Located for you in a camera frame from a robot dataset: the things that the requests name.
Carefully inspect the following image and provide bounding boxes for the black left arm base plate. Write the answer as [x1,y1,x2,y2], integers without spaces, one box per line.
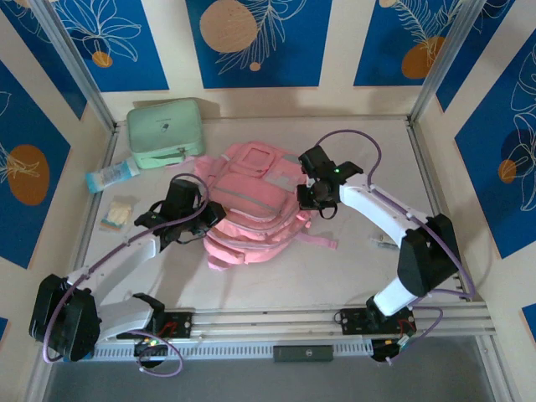
[116,310,194,340]

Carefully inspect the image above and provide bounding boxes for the small silver stationery item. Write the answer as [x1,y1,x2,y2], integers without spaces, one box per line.
[368,235,398,251]

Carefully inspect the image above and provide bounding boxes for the aluminium side rail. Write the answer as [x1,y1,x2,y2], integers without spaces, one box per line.
[406,120,474,303]
[62,123,121,311]

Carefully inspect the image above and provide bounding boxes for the dark green duct plate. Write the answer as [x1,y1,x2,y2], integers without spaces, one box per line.
[272,344,335,363]

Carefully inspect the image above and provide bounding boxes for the pink student backpack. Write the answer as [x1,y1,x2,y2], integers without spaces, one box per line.
[193,142,339,271]

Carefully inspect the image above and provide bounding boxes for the grey slotted cable duct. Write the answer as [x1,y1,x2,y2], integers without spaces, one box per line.
[90,339,374,361]

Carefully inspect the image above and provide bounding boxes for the mint green zipper pouch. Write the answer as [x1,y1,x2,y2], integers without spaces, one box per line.
[126,98,207,171]

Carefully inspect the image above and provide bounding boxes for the clear packet of cream items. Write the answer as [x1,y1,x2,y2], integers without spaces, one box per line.
[100,195,139,231]

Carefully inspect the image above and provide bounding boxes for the aluminium corner post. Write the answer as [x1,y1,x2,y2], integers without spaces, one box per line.
[408,0,489,125]
[31,0,118,131]

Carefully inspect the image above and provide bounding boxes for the blue white tissue pack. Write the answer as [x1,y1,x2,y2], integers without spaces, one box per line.
[85,161,140,194]

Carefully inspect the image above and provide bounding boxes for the aluminium front rail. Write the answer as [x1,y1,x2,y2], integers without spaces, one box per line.
[35,303,497,343]

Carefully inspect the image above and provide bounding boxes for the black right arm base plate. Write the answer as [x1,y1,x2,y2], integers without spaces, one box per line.
[339,308,418,336]

